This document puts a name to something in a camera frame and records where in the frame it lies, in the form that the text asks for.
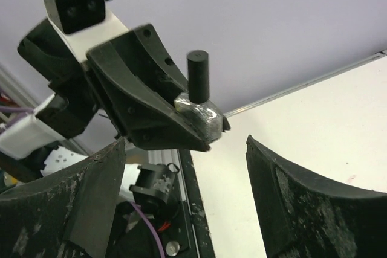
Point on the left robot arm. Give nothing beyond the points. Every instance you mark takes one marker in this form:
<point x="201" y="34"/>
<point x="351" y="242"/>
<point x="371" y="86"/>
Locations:
<point x="23" y="137"/>

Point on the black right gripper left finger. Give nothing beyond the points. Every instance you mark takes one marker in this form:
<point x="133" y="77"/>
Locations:
<point x="68" y="213"/>

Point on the glitter nail polish bottle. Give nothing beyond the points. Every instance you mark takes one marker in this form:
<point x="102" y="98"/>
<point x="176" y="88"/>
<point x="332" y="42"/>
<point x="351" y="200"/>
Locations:
<point x="205" y="117"/>

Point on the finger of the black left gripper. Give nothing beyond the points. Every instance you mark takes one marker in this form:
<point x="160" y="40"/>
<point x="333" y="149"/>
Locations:
<point x="150" y="81"/>
<point x="158" y="138"/>

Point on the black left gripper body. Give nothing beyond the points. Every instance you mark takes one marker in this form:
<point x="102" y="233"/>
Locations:
<point x="79" y="84"/>

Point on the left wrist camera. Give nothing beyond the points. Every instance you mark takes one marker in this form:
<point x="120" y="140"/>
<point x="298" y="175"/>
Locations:
<point x="83" y="24"/>

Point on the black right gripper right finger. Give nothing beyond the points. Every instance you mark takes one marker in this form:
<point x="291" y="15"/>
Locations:
<point x="304" y="214"/>

